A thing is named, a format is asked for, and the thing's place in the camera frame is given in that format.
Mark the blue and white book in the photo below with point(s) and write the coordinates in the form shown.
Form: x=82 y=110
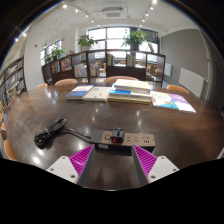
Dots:
x=128 y=95

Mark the wall bookcase with books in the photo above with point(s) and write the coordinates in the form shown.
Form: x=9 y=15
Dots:
x=13 y=80

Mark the colourful picture book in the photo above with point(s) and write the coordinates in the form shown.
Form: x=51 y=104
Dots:
x=163 y=100

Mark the side window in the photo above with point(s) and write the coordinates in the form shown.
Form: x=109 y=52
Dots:
x=50 y=48

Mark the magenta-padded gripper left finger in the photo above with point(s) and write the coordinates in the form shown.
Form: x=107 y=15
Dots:
x=81 y=161

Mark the dark open shelf unit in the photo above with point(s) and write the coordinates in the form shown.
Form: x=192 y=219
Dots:
x=125 y=71

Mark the large white wall radiator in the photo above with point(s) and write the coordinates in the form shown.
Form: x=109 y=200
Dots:
x=191 y=81

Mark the thin white book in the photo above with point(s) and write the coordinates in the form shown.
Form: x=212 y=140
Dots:
x=97 y=94

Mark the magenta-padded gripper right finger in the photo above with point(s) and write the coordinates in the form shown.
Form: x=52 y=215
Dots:
x=145 y=161

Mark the tan book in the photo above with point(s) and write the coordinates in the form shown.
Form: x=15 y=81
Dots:
x=128 y=100

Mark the orange chairs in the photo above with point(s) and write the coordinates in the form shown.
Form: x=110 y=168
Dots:
x=120 y=79

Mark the ceiling spot lights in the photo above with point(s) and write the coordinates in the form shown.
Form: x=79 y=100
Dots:
x=64 y=6

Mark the green potted plant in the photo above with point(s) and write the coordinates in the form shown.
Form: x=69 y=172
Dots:
x=86 y=41
x=134 y=38
x=55 y=53

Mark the dark blue book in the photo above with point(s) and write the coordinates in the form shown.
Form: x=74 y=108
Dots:
x=78 y=92

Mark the small white wall radiator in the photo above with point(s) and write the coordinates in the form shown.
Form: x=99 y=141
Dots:
x=168 y=70

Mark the ceiling air conditioner unit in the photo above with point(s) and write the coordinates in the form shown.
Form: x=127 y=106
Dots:
x=112 y=13

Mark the large window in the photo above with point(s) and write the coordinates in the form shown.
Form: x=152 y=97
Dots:
x=113 y=35

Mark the purple and white book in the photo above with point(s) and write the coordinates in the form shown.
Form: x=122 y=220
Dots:
x=182 y=103

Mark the thick white book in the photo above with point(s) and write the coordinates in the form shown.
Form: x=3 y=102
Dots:
x=133 y=84

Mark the black charger block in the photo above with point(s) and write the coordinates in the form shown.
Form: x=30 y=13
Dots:
x=118 y=134

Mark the brown and black power strip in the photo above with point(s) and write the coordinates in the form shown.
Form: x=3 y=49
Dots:
x=143 y=139

